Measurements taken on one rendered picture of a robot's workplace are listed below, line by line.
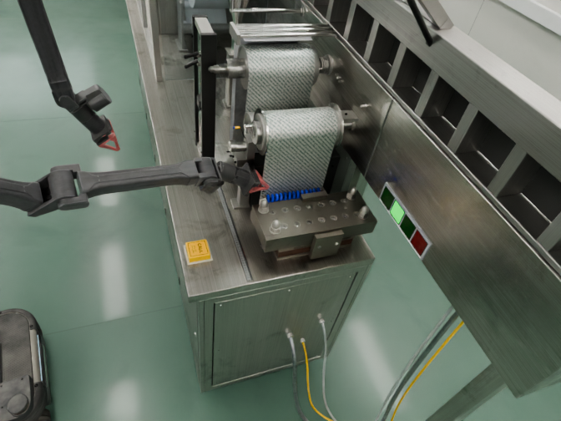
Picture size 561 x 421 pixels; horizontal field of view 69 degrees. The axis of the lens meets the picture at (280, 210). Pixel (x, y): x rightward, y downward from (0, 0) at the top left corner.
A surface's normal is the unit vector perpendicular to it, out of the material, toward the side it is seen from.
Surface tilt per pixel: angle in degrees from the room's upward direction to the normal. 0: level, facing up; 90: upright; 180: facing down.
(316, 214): 0
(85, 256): 0
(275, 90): 92
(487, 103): 90
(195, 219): 0
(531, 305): 90
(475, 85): 90
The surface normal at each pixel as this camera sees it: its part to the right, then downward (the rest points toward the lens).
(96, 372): 0.13, -0.69
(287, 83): 0.32, 0.73
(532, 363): -0.94, 0.15
